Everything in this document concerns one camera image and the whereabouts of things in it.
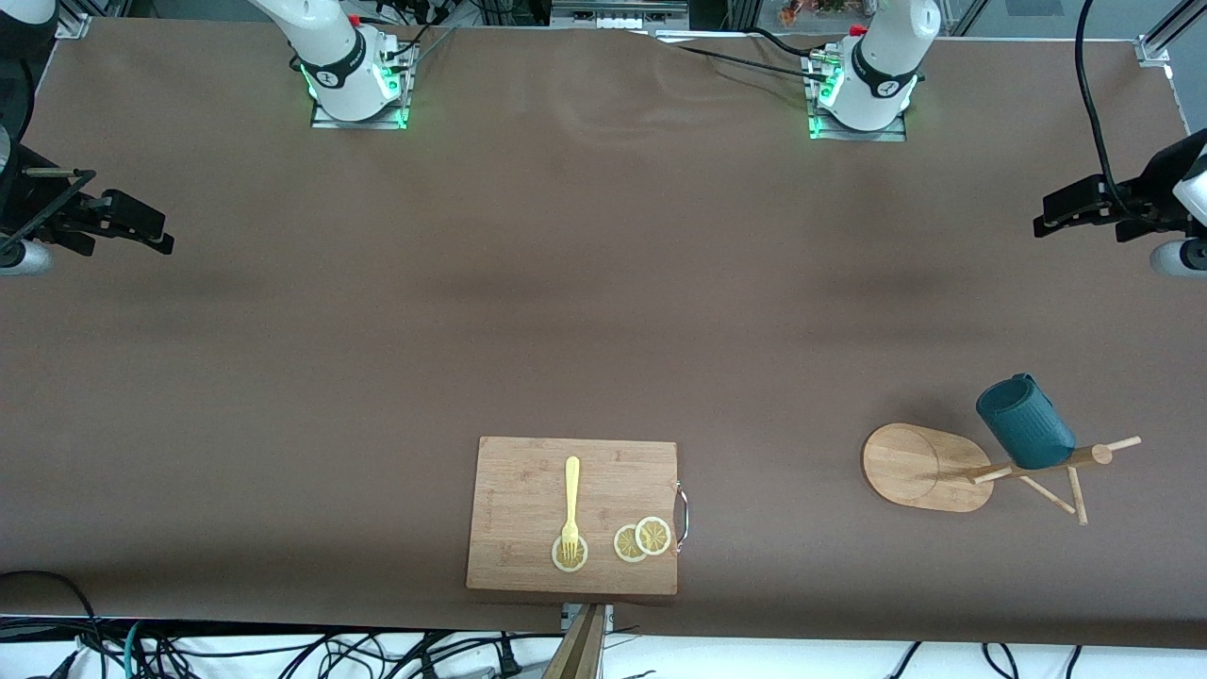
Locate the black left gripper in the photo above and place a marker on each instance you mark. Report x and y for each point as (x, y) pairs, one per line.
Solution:
(1144, 202)

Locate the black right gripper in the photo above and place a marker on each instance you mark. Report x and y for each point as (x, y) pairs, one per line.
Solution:
(38, 209)

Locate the teal cup yellow inside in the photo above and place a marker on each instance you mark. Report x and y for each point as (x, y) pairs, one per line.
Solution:
(1028, 424)

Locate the wooden cup rack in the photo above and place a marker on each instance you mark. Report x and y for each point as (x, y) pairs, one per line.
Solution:
(910, 467)

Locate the white power strip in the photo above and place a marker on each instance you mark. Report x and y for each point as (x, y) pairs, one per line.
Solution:
(618, 14)

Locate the yellow plastic fork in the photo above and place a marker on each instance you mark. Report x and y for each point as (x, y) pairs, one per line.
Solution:
(571, 490)

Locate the lemon slice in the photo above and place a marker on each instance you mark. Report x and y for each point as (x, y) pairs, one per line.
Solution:
(623, 546)
(581, 558)
(653, 536)

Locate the aluminium frame profile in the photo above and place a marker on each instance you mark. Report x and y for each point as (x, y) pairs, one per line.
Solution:
(74, 24)
(1158, 45)

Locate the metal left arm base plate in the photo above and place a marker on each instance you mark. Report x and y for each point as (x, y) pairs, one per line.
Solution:
(896, 135)

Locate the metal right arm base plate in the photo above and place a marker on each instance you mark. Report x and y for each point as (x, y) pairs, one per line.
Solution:
(325, 123)

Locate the metal bracket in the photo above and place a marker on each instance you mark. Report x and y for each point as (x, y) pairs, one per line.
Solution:
(607, 618)

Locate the wooden post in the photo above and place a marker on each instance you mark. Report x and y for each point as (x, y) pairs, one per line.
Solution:
(580, 655)

